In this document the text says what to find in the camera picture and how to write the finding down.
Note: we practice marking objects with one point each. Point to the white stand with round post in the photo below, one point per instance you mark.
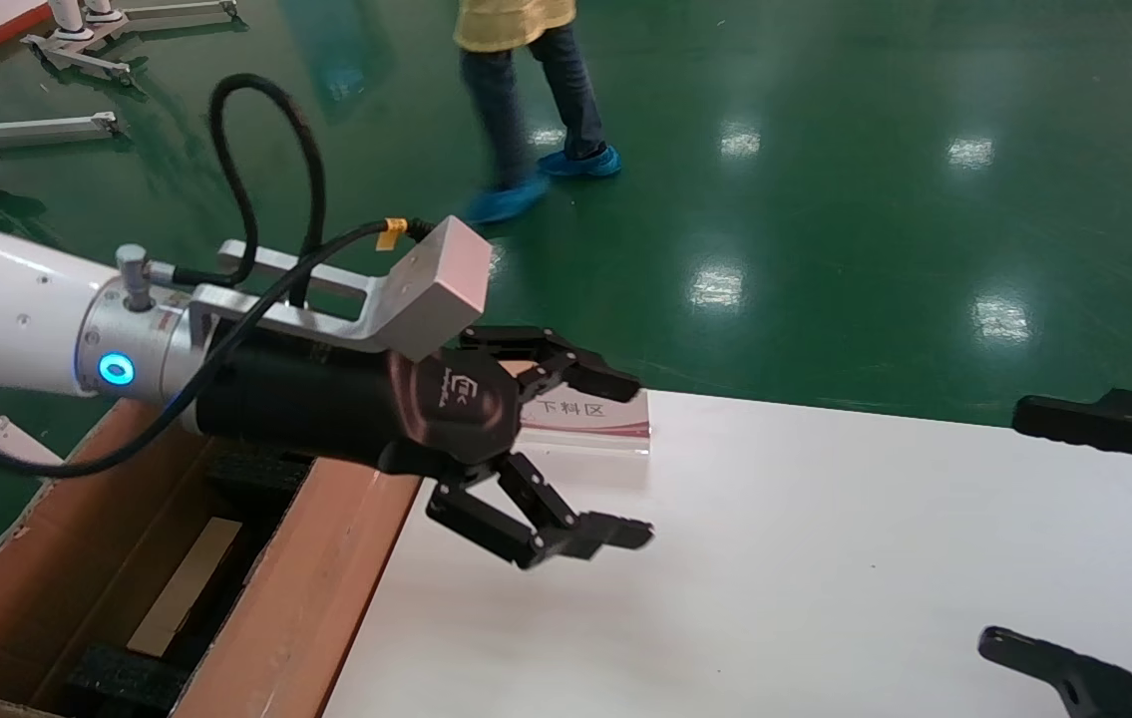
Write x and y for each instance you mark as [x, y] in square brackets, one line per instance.
[77, 40]

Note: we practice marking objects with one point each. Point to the person in yellow shirt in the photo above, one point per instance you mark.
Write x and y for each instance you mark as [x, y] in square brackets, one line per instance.
[496, 100]

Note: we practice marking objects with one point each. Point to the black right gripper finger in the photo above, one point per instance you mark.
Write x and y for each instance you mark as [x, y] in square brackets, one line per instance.
[1084, 683]
[1124, 424]

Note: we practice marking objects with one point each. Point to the white stand with grey post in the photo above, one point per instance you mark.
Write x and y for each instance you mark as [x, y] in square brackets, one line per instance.
[47, 128]

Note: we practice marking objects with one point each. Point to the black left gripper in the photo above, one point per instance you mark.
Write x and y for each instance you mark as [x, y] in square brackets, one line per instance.
[326, 399]

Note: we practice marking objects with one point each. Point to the large cardboard box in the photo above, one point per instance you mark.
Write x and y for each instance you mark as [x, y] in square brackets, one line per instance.
[326, 578]

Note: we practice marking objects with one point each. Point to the white stand base bar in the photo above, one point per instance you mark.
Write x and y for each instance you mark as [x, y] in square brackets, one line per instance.
[177, 12]

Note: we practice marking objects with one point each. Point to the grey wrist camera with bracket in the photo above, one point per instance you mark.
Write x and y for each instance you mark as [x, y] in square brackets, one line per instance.
[436, 289]

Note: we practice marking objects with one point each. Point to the acrylic sign with red print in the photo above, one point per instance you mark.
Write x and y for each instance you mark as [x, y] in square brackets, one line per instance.
[605, 421]

